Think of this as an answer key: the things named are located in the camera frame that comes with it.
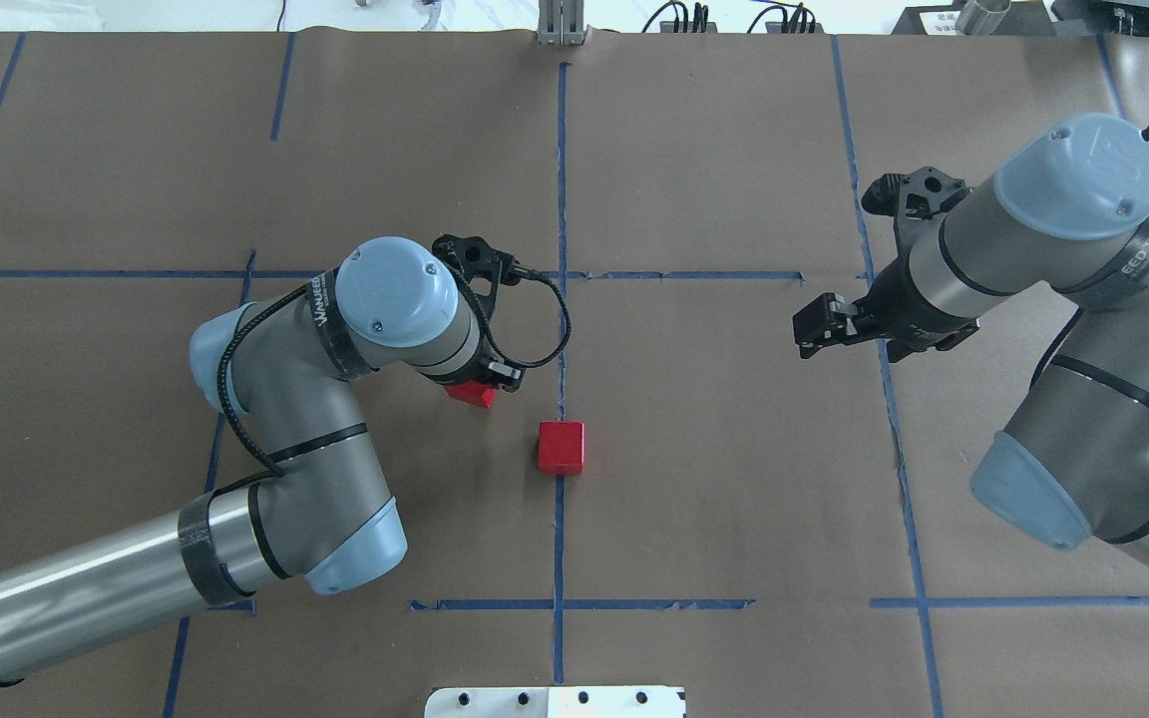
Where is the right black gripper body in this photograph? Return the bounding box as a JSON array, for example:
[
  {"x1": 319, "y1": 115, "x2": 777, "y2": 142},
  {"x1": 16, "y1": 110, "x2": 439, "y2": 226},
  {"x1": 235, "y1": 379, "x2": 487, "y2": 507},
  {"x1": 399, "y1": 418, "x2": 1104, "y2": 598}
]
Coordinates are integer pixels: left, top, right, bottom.
[{"x1": 865, "y1": 257, "x2": 979, "y2": 362}]

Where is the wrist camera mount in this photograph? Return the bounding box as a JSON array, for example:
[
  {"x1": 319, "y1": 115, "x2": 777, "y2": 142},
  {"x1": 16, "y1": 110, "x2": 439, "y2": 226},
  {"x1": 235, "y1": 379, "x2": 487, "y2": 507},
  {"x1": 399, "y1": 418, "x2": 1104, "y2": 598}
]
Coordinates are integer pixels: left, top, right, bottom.
[
  {"x1": 859, "y1": 167, "x2": 972, "y2": 257},
  {"x1": 430, "y1": 233, "x2": 524, "y2": 318}
]

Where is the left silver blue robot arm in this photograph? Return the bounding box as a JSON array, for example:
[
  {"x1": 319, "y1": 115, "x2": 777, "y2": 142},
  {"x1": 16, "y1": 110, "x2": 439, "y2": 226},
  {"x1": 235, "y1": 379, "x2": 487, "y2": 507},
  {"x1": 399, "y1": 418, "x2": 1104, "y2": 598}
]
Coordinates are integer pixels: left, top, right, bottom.
[{"x1": 0, "y1": 236, "x2": 552, "y2": 690}]

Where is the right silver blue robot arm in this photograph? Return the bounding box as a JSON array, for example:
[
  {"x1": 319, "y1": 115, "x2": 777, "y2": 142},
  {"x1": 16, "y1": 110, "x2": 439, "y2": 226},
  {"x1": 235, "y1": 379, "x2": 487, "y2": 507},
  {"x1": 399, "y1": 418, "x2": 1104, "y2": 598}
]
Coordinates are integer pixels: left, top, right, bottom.
[{"x1": 792, "y1": 113, "x2": 1149, "y2": 568}]

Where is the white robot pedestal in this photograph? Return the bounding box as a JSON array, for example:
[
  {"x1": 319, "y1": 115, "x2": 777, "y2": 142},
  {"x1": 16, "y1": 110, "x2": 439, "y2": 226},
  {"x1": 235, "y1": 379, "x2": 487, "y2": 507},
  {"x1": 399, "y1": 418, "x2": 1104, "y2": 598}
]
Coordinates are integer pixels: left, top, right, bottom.
[{"x1": 424, "y1": 685, "x2": 688, "y2": 717}]

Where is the red block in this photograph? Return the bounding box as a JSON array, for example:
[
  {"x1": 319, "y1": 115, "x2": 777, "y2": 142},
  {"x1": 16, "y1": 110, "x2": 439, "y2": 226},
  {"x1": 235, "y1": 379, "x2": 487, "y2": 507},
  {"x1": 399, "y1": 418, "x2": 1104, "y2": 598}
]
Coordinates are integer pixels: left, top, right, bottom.
[
  {"x1": 444, "y1": 381, "x2": 498, "y2": 409},
  {"x1": 537, "y1": 420, "x2": 586, "y2": 477}
]

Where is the metal cup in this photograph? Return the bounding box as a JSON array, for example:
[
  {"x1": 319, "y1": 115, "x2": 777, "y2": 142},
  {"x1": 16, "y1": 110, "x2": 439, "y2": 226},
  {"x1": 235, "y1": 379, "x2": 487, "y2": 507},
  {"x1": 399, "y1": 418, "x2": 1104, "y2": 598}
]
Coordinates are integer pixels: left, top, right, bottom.
[{"x1": 955, "y1": 0, "x2": 1012, "y2": 37}]

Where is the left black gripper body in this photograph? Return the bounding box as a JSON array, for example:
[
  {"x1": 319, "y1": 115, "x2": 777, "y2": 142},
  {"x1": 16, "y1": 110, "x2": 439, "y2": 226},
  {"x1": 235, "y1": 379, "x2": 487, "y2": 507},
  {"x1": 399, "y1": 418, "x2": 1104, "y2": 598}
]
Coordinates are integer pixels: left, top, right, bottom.
[{"x1": 455, "y1": 355, "x2": 525, "y2": 392}]

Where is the aluminium frame post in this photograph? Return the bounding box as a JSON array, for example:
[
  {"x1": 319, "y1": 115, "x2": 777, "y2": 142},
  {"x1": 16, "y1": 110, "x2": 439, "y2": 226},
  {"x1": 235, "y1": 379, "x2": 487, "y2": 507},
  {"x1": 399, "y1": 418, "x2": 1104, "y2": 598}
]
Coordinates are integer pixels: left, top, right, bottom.
[{"x1": 537, "y1": 0, "x2": 587, "y2": 46}]

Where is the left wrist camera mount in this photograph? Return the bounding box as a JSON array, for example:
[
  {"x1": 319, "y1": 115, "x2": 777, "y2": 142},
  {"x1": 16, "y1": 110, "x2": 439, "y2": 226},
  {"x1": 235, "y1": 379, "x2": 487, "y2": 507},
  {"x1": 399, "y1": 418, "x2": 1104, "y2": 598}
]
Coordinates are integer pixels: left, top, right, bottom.
[{"x1": 430, "y1": 233, "x2": 524, "y2": 318}]

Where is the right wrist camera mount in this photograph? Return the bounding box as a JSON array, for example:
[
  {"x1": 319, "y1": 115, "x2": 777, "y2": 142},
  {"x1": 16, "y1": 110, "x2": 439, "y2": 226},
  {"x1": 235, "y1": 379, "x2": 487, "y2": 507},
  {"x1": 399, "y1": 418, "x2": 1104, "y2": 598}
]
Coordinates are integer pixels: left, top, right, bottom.
[{"x1": 859, "y1": 167, "x2": 972, "y2": 257}]

